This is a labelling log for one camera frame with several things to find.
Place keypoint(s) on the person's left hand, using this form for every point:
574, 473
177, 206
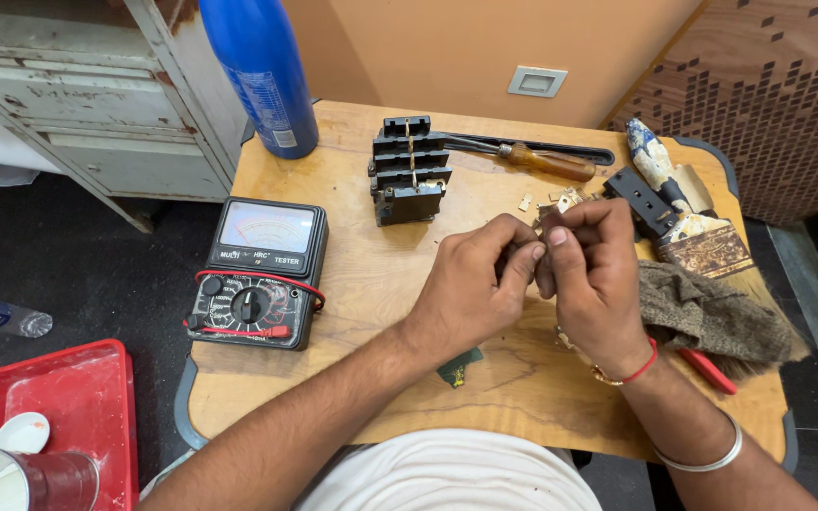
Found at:
466, 284

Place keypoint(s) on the person's right hand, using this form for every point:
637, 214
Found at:
601, 284

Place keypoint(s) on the small brass contact piece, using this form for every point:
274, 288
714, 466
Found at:
542, 215

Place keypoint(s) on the green sandpaper scrap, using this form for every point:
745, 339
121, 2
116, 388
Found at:
460, 366

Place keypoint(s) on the heap of brass contacts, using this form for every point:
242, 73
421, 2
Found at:
569, 199

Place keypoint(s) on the red thread wristband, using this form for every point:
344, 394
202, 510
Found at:
645, 366

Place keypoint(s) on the black plastic contactor part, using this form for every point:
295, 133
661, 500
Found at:
640, 199

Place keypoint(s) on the single brass contact plate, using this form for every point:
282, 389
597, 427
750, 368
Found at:
525, 202

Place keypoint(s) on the paint-stained paintbrush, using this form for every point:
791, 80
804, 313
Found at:
700, 241

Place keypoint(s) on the brown rag cloth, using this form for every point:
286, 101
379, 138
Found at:
707, 312

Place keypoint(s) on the black electrical contactor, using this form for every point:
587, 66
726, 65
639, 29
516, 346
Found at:
409, 177

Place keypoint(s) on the person's white shirt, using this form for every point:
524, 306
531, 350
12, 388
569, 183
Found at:
451, 475

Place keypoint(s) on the black analog multimeter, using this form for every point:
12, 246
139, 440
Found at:
267, 241

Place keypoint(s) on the silver bangle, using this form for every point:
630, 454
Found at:
725, 458

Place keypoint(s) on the blue metal bottle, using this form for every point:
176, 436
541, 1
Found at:
260, 71

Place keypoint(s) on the red plastic tray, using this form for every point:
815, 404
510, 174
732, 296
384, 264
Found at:
75, 397

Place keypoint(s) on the worn white metal cabinet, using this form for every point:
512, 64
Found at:
96, 106

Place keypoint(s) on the steel cup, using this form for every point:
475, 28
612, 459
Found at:
54, 479

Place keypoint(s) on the clear plastic water bottle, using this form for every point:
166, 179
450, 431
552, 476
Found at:
4, 317

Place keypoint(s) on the small white bowl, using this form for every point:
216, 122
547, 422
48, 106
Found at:
21, 432

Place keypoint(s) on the grey wall switch plate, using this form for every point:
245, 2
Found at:
537, 81

